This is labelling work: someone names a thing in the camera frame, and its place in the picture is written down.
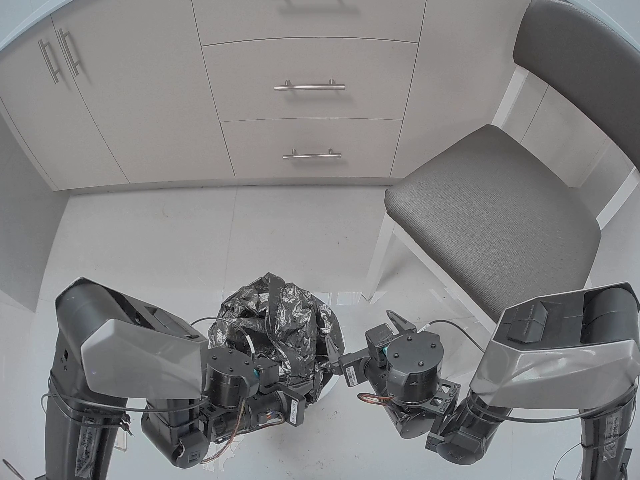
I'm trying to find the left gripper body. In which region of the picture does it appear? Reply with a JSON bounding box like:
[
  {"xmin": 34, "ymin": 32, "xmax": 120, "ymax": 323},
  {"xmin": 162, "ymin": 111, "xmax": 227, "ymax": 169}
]
[{"xmin": 245, "ymin": 387, "xmax": 308, "ymax": 429}]

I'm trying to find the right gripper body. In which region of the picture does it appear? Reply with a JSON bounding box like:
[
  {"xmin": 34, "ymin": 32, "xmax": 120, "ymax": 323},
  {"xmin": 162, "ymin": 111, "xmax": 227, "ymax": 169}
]
[{"xmin": 338, "ymin": 348, "xmax": 391, "ymax": 390}]

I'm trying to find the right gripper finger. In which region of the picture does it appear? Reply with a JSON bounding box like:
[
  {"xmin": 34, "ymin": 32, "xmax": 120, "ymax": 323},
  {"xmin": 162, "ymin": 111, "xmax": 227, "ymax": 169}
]
[
  {"xmin": 326, "ymin": 337, "xmax": 347, "ymax": 375},
  {"xmin": 385, "ymin": 309, "xmax": 417, "ymax": 336}
]

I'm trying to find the black plastic bag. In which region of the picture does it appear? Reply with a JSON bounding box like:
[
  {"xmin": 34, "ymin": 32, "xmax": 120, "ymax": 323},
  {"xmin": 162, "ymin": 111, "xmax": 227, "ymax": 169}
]
[{"xmin": 207, "ymin": 271, "xmax": 347, "ymax": 404}]

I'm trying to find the grey padded chair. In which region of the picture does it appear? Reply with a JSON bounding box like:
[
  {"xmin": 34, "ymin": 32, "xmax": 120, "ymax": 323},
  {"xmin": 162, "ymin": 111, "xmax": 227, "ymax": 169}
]
[{"xmin": 365, "ymin": 0, "xmax": 640, "ymax": 319}]

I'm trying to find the beige cabinet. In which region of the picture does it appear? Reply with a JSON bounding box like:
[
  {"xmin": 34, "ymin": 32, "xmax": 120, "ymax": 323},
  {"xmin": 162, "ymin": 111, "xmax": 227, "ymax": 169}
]
[{"xmin": 0, "ymin": 0, "xmax": 551, "ymax": 194}]

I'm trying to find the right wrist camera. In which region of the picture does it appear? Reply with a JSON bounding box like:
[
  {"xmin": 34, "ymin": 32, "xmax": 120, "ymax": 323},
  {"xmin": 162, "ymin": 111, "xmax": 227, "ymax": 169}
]
[{"xmin": 365, "ymin": 324, "xmax": 397, "ymax": 356}]

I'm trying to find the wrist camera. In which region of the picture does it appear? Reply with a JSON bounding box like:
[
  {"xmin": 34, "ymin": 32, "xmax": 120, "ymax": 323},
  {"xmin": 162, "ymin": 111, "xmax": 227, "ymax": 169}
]
[
  {"xmin": 251, "ymin": 358, "xmax": 282, "ymax": 388},
  {"xmin": 365, "ymin": 324, "xmax": 397, "ymax": 356}
]

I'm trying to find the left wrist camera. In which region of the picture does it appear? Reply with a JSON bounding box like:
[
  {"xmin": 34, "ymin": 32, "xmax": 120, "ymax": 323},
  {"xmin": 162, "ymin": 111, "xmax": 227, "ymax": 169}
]
[{"xmin": 251, "ymin": 358, "xmax": 282, "ymax": 388}]

